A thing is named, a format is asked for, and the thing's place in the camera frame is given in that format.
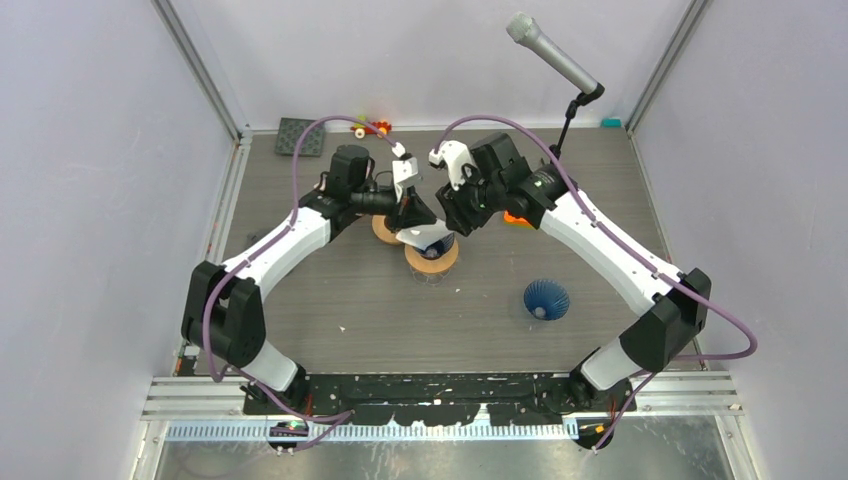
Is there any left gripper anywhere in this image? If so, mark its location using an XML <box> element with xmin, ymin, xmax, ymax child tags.
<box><xmin>351</xmin><ymin>184</ymin><xmax>436</xmax><ymax>235</ymax></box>

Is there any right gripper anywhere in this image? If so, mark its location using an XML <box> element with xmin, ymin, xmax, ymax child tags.
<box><xmin>436</xmin><ymin>163</ymin><xmax>505</xmax><ymax>236</ymax></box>

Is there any white paper coffee filter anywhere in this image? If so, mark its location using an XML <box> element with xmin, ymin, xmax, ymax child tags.
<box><xmin>395</xmin><ymin>219</ymin><xmax>452</xmax><ymax>250</ymax></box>

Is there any blue glass dripper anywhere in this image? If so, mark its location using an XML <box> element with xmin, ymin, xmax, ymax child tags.
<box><xmin>414</xmin><ymin>233</ymin><xmax>455</xmax><ymax>260</ymax></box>
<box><xmin>523</xmin><ymin>279</ymin><xmax>571</xmax><ymax>321</ymax></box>

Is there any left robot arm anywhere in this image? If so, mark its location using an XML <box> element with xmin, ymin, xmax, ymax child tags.
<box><xmin>181</xmin><ymin>144</ymin><xmax>436</xmax><ymax>414</ymax></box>

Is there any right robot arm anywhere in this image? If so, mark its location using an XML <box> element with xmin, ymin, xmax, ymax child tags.
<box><xmin>429</xmin><ymin>132</ymin><xmax>711</xmax><ymax>411</ymax></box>

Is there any clear glass dripper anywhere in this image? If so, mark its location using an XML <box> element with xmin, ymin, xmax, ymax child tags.
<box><xmin>412</xmin><ymin>270</ymin><xmax>450</xmax><ymax>287</ymax></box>

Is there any orange plastic holder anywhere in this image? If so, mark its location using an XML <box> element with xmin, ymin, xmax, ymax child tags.
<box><xmin>503</xmin><ymin>211</ymin><xmax>533</xmax><ymax>229</ymax></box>

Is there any grey building block baseplate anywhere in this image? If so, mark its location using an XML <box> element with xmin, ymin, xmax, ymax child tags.
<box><xmin>274</xmin><ymin>117</ymin><xmax>325</xmax><ymax>158</ymax></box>

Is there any teal small block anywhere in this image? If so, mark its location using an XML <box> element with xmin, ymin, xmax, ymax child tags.
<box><xmin>600</xmin><ymin>118</ymin><xmax>623</xmax><ymax>129</ymax></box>

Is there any silver microphone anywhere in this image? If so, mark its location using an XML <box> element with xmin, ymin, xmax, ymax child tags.
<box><xmin>506</xmin><ymin>12</ymin><xmax>605</xmax><ymax>102</ymax></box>

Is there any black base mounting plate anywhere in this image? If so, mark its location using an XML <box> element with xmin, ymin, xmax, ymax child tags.
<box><xmin>242</xmin><ymin>372</ymin><xmax>633</xmax><ymax>427</ymax></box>

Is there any wooden ring dripper stand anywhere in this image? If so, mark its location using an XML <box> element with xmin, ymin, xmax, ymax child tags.
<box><xmin>371</xmin><ymin>215</ymin><xmax>403</xmax><ymax>246</ymax></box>

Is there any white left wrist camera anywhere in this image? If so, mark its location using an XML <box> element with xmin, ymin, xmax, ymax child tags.
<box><xmin>392</xmin><ymin>142</ymin><xmax>422</xmax><ymax>203</ymax></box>

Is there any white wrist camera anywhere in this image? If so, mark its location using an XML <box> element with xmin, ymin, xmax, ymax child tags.
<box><xmin>428</xmin><ymin>140</ymin><xmax>478</xmax><ymax>191</ymax></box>
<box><xmin>392</xmin><ymin>142</ymin><xmax>422</xmax><ymax>203</ymax></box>

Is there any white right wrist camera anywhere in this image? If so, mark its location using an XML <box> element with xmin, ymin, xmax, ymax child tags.
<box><xmin>428</xmin><ymin>140</ymin><xmax>478</xmax><ymax>191</ymax></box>

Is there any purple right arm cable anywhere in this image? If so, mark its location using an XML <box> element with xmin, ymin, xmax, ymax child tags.
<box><xmin>430</xmin><ymin>114</ymin><xmax>759</xmax><ymax>453</ymax></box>

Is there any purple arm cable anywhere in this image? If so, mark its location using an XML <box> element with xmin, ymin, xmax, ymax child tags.
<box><xmin>430</xmin><ymin>114</ymin><xmax>759</xmax><ymax>453</ymax></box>
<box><xmin>201</xmin><ymin>115</ymin><xmax>407</xmax><ymax>453</ymax></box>

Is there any aluminium frame rail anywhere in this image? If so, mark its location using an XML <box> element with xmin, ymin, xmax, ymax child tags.
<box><xmin>151</xmin><ymin>0</ymin><xmax>242</xmax><ymax>141</ymax></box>

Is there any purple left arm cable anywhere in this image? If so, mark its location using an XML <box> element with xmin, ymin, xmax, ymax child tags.
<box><xmin>201</xmin><ymin>115</ymin><xmax>407</xmax><ymax>453</ymax></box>

